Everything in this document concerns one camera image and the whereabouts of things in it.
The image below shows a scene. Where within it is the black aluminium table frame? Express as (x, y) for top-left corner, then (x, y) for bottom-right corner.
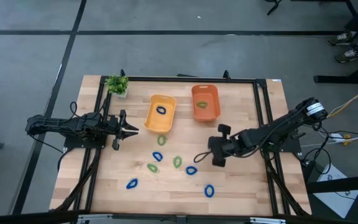
(73, 68), (293, 217)

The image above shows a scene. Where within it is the black metal beam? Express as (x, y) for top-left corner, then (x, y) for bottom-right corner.
(305, 174), (358, 194)

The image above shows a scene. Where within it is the green plant in white pot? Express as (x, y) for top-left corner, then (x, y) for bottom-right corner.
(104, 74), (129, 99)

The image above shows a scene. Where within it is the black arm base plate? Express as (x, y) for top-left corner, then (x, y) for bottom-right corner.
(63, 133), (108, 149)
(259, 136), (302, 153)

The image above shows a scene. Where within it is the black diagonal frame strut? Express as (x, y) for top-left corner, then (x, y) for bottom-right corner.
(54, 148), (101, 213)
(264, 152), (311, 217)

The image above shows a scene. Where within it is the yellow cable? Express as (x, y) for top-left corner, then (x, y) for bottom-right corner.
(327, 77), (358, 118)

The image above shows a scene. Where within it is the black cable loop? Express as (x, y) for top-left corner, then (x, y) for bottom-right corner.
(301, 126), (334, 175)

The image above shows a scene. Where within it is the black crossbeam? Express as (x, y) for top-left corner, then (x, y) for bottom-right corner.
(0, 210), (358, 224)

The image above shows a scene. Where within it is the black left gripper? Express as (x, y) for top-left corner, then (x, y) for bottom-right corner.
(104, 109), (140, 151)

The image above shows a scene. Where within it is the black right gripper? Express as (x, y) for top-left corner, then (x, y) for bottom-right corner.
(208, 123), (245, 168)

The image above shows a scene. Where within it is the person's shoe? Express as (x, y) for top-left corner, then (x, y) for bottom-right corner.
(333, 46), (358, 64)
(327, 30), (356, 47)

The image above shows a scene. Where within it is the orange plastic bin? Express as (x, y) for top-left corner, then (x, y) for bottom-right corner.
(191, 84), (222, 123)

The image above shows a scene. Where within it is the yellow plastic bin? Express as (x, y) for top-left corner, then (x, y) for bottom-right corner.
(144, 94), (177, 134)

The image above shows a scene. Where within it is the black right camera cable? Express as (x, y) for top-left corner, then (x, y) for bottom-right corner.
(193, 151), (213, 164)

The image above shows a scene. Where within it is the silver metal bracket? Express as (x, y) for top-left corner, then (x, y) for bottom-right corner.
(249, 217), (287, 224)
(76, 213), (114, 224)

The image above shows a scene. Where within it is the black chair leg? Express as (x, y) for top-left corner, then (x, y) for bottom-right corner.
(265, 0), (283, 16)

